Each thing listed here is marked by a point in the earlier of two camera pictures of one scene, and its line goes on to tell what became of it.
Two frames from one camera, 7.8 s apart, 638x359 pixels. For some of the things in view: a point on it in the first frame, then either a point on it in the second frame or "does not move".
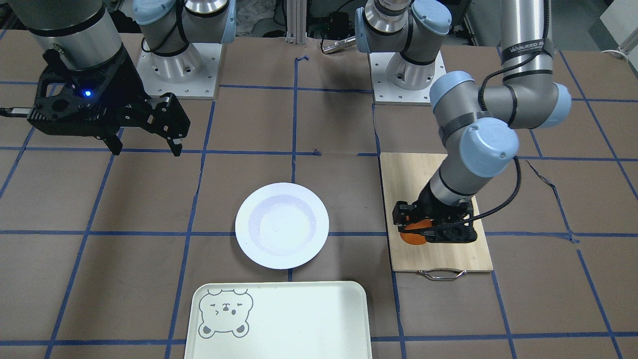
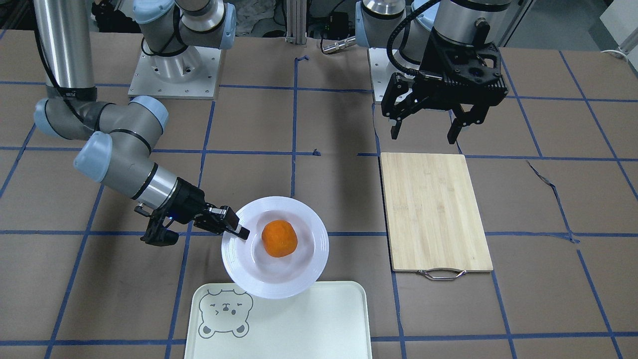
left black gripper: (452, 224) to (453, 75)
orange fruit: (415, 239) to (279, 238)
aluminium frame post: (296, 13) does not move
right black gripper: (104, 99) to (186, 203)
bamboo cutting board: (406, 177) does not move
